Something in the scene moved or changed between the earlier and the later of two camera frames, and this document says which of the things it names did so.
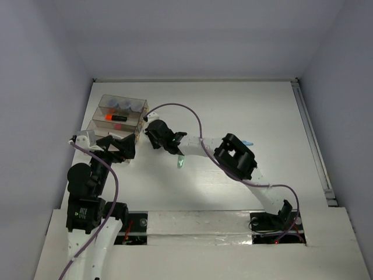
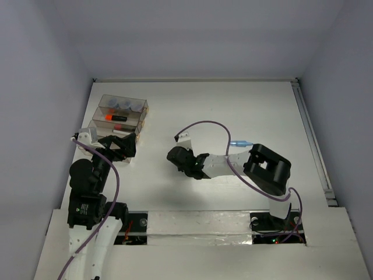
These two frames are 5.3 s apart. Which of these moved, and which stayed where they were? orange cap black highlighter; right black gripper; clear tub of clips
Moved: right black gripper
Stayed: clear tub of clips; orange cap black highlighter
